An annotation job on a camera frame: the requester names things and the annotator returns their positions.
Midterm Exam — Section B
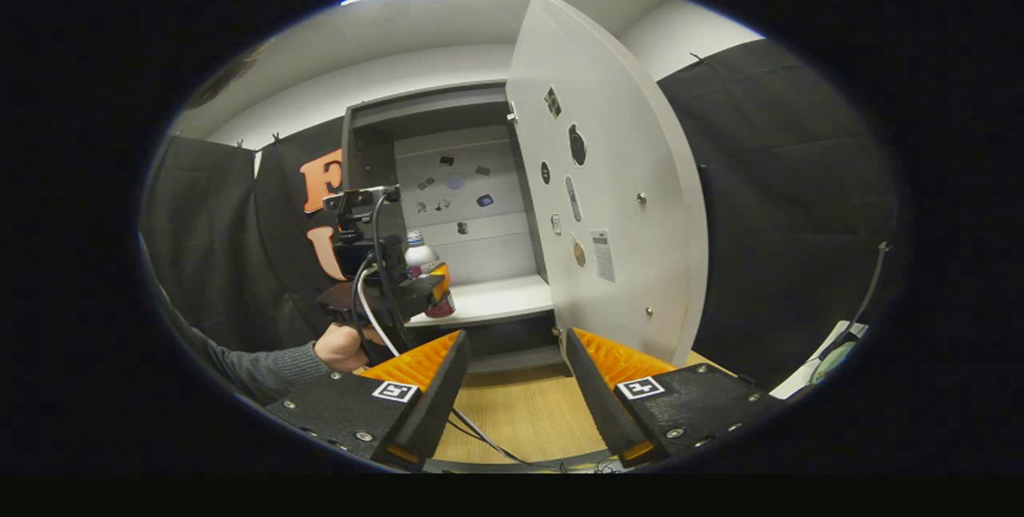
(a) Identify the white cabinet shelf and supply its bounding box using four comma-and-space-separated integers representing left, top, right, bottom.
404, 275, 554, 328

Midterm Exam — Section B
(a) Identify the white cable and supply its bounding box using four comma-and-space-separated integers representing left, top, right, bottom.
354, 265, 561, 471

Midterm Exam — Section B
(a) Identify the black backdrop cloth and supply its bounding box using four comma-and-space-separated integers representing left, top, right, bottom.
140, 38, 901, 398

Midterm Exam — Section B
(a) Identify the white cabinet door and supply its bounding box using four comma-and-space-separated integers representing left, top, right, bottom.
506, 0, 709, 367

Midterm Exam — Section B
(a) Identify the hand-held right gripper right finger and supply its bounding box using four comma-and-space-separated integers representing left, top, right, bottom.
566, 328, 786, 467

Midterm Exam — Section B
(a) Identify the black cable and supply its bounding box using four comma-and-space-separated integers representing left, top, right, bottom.
350, 189, 521, 466

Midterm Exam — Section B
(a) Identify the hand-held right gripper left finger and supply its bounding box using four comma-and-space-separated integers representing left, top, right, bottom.
268, 331, 471, 470

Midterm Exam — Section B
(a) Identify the pink white bottle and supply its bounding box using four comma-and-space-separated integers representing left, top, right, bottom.
404, 230, 457, 319

